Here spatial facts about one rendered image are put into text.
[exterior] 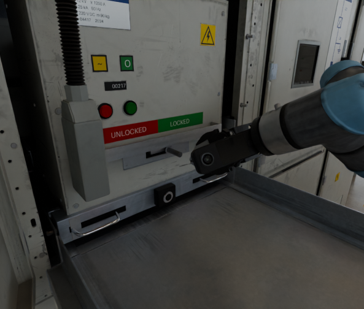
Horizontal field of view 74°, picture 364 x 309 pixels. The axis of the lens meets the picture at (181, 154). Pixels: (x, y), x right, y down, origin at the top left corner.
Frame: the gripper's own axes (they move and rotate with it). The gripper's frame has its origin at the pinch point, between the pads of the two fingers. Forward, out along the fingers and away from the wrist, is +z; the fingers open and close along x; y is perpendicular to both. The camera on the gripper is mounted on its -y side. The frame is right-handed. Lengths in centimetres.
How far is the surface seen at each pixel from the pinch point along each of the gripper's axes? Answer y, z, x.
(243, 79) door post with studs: 28.4, -1.1, 18.2
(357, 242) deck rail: 24.3, -17.4, -29.9
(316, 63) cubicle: 70, -6, 20
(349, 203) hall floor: 212, 60, -86
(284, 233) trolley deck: 15.2, -6.2, -24.0
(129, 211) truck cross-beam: -11.3, 16.4, -7.0
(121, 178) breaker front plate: -12.0, 13.0, 1.4
